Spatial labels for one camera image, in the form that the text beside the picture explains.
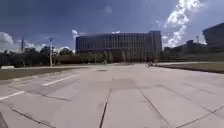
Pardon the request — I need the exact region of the dark building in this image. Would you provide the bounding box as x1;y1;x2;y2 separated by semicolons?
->
201;22;224;51

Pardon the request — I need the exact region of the grass lawn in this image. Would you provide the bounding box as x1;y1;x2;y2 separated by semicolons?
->
0;66;81;81
155;61;224;75

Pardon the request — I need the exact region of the person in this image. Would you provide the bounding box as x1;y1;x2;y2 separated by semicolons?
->
145;56;157;68

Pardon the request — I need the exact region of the large glass office building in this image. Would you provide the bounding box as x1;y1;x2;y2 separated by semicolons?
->
75;30;163;62

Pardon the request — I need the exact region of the tall lamp pole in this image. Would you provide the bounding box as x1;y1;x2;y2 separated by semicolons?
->
47;37;55;68

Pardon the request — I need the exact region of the grey concrete slab pavement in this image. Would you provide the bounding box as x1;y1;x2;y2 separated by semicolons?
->
0;61;224;128

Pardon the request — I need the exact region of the row of trees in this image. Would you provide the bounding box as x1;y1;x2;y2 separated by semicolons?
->
0;45;114;69

